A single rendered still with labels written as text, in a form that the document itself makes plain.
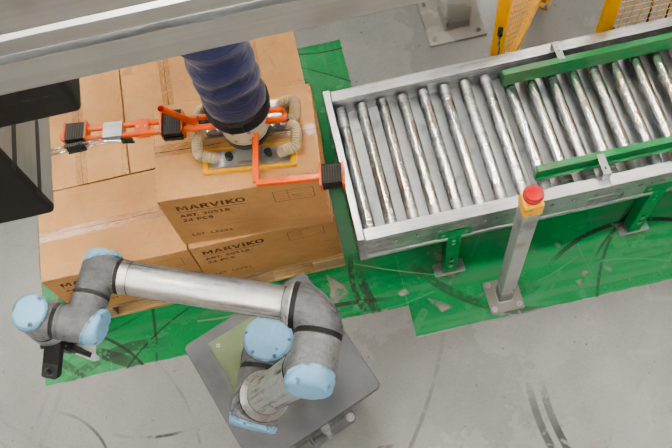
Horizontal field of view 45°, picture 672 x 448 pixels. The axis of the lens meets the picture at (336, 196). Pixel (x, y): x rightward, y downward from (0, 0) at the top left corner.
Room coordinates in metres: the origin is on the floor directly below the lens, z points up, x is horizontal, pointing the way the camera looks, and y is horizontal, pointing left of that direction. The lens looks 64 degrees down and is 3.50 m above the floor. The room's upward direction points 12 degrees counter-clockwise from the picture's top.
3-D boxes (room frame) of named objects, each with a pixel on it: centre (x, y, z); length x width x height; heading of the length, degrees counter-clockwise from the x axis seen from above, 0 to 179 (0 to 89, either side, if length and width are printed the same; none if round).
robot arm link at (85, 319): (0.72, 0.67, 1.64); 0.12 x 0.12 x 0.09; 70
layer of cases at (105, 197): (1.85, 0.63, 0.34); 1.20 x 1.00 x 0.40; 91
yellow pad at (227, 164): (1.47, 0.27, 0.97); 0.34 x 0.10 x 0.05; 83
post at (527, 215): (1.07, -0.64, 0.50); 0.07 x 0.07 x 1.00; 1
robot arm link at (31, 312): (0.75, 0.78, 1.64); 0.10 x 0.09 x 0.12; 70
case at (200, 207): (1.55, 0.32, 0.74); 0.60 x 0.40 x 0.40; 87
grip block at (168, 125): (1.59, 0.51, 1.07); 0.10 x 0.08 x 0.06; 173
